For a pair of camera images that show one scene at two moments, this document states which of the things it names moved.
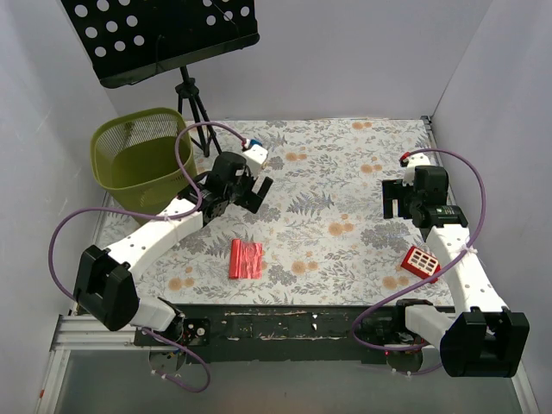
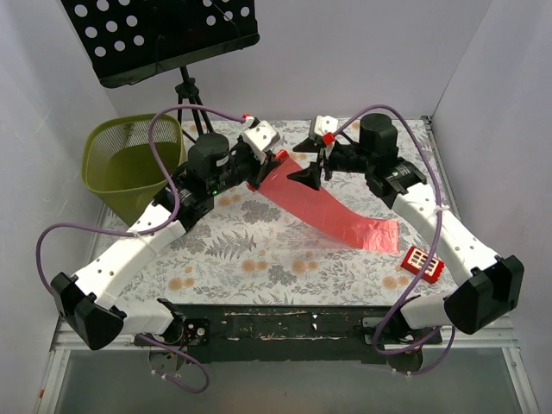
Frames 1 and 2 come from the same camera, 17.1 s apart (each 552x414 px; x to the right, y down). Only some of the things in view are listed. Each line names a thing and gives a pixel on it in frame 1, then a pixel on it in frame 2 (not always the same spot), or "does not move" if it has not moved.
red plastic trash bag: x=245 y=260 to x=330 y=216
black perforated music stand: x=128 y=40 does not move
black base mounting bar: x=283 y=335 does not move
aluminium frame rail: x=82 y=333 does not move
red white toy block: x=421 y=263 does not move
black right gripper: x=399 y=199 to x=323 y=159
